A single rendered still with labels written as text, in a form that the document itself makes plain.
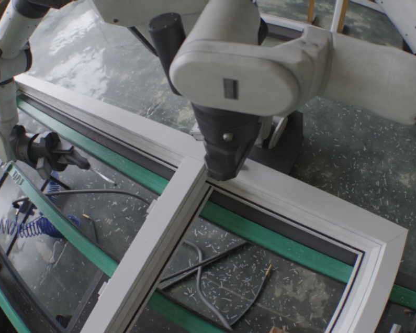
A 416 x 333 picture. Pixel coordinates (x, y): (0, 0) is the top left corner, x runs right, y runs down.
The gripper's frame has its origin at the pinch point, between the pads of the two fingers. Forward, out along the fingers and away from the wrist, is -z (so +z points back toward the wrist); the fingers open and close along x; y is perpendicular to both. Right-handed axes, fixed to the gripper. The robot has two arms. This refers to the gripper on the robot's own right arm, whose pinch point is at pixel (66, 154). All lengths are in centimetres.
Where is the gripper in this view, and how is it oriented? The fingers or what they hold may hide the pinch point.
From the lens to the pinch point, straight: 65.4
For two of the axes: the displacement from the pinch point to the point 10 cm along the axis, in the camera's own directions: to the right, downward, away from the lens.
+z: -9.8, -1.5, 1.1
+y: 1.8, -7.1, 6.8
